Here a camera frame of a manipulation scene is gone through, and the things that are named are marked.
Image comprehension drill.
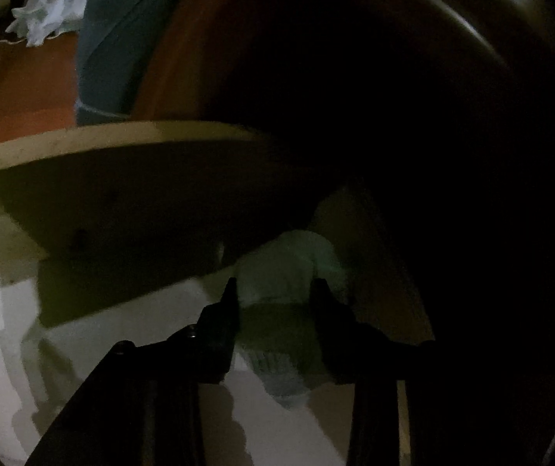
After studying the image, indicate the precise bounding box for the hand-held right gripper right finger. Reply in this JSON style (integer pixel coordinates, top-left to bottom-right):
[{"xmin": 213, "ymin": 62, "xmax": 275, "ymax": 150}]
[{"xmin": 309, "ymin": 278, "xmax": 434, "ymax": 466}]

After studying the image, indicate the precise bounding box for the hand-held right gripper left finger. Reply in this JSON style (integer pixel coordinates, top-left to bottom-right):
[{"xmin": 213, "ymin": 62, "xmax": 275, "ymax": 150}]
[{"xmin": 25, "ymin": 276, "xmax": 239, "ymax": 466}]

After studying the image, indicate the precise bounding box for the grey knitted sock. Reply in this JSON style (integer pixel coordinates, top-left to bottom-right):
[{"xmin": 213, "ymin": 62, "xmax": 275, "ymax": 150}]
[{"xmin": 231, "ymin": 230, "xmax": 351, "ymax": 409}]

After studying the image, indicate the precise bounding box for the wooden drawer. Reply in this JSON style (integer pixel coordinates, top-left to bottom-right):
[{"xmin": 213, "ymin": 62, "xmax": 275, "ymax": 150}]
[{"xmin": 0, "ymin": 121, "xmax": 438, "ymax": 466}]

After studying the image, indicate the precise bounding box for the wooden cabinet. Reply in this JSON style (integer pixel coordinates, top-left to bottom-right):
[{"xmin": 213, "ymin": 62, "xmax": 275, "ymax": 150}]
[{"xmin": 132, "ymin": 0, "xmax": 555, "ymax": 466}]

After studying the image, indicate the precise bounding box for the blue checked sheet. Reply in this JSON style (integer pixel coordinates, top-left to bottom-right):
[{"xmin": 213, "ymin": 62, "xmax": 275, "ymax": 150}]
[{"xmin": 75, "ymin": 0, "xmax": 186, "ymax": 126}]

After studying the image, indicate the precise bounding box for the white printed cloth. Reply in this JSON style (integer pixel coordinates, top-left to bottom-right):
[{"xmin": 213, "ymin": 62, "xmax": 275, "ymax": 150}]
[{"xmin": 5, "ymin": 0, "xmax": 99, "ymax": 48}]

